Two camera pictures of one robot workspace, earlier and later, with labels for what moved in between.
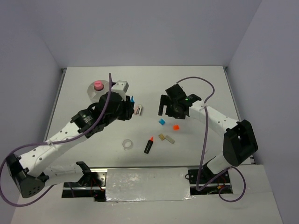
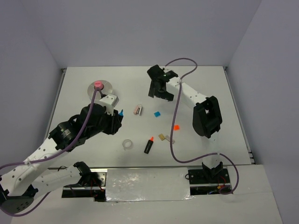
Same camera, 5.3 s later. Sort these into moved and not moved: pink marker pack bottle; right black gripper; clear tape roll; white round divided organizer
Moved: right black gripper
Not moved: white round divided organizer; pink marker pack bottle; clear tape roll
